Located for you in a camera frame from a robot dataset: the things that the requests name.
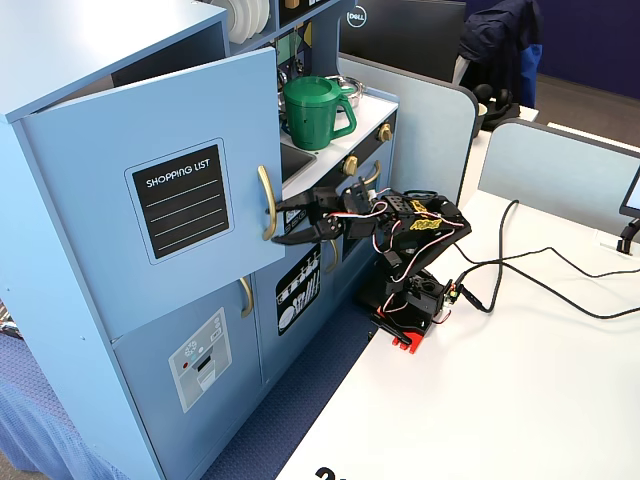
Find short gold fridge door handle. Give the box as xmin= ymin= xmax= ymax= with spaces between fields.
xmin=238 ymin=276 xmax=255 ymax=320

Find red base clamp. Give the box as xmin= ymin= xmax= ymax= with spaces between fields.
xmin=369 ymin=304 xmax=426 ymax=356

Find blue door with shopping list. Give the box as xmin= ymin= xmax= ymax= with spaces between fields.
xmin=19 ymin=46 xmax=288 ymax=343

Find silver metal pot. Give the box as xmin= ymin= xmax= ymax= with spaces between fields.
xmin=277 ymin=74 xmax=366 ymax=114

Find blue mesh fabric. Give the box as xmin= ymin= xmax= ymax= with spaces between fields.
xmin=0 ymin=327 xmax=131 ymax=480

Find black Dell monitor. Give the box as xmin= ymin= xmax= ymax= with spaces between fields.
xmin=338 ymin=0 xmax=467 ymax=85

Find small light blue desk partition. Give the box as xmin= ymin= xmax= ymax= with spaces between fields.
xmin=477 ymin=118 xmax=640 ymax=246

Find dark navy jacket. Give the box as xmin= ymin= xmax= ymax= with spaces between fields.
xmin=458 ymin=0 xmax=545 ymax=109

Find black headphones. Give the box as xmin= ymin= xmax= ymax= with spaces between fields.
xmin=472 ymin=83 xmax=524 ymax=129

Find black monitor stand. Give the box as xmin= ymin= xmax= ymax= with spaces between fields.
xmin=615 ymin=218 xmax=640 ymax=257

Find large light blue desk partition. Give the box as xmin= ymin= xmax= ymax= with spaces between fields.
xmin=337 ymin=52 xmax=479 ymax=224

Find blue oven door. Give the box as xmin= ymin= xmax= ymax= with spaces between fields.
xmin=335 ymin=144 xmax=399 ymax=306

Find gold dishwasher door handle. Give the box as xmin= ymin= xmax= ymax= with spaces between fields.
xmin=323 ymin=238 xmax=340 ymax=275

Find long gold door handle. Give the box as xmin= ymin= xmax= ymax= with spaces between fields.
xmin=256 ymin=164 xmax=279 ymax=242

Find black power cable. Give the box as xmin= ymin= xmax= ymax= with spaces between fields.
xmin=452 ymin=247 xmax=640 ymax=291
xmin=439 ymin=234 xmax=640 ymax=320

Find blue chair back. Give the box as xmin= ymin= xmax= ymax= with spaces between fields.
xmin=519 ymin=42 xmax=544 ymax=109

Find blue toy kitchen cabinet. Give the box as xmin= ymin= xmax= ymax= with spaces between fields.
xmin=0 ymin=0 xmax=401 ymax=480

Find gold oven door handle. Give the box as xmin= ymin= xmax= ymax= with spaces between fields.
xmin=358 ymin=159 xmax=383 ymax=190

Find multicoloured patterned item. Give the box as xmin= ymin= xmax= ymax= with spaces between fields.
xmin=0 ymin=298 xmax=24 ymax=337

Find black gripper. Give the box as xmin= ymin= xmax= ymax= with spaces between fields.
xmin=272 ymin=186 xmax=385 ymax=247

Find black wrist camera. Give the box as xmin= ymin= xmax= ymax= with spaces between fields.
xmin=342 ymin=175 xmax=374 ymax=214

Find green plastic pitcher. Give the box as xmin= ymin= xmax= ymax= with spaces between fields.
xmin=282 ymin=74 xmax=359 ymax=150

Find grey sink basin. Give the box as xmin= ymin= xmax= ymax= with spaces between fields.
xmin=279 ymin=142 xmax=319 ymax=184

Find blue door with dispenser print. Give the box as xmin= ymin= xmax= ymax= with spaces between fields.
xmin=110 ymin=269 xmax=265 ymax=480

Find computer screen with lit display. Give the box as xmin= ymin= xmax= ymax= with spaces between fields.
xmin=618 ymin=162 xmax=640 ymax=219

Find blue door with dishwasher print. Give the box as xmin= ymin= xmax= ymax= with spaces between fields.
xmin=252 ymin=234 xmax=351 ymax=387

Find black cable with plug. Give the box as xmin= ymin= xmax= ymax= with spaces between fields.
xmin=462 ymin=198 xmax=521 ymax=315

